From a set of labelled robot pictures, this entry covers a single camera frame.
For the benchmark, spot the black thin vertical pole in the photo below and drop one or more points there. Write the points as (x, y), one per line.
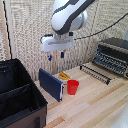
(7, 31)

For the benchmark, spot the black fabric storage box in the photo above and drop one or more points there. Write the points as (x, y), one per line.
(18, 96)

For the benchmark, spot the red plastic cup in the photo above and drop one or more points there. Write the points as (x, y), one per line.
(73, 87)

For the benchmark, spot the blue hardcover book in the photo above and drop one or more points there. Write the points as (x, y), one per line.
(50, 83)

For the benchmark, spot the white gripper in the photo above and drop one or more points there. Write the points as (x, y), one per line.
(56, 42)

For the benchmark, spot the black toaster oven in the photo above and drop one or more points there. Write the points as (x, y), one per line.
(111, 56)

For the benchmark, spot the yellow toy food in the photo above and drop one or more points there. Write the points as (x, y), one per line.
(64, 76)

